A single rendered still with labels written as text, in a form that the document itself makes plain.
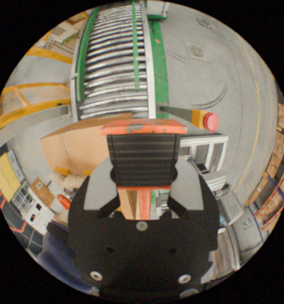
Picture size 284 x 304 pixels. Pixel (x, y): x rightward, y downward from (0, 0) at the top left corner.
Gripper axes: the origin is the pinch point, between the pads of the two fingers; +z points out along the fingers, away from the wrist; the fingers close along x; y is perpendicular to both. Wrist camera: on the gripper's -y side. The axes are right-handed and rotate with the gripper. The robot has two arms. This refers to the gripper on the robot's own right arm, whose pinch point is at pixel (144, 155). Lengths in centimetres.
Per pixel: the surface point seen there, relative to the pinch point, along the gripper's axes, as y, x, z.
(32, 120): -18, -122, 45
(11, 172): 130, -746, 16
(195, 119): -1.6, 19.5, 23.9
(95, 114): -2, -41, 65
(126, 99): -11, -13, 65
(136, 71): -30, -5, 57
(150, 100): -9, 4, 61
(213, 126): -1.0, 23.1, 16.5
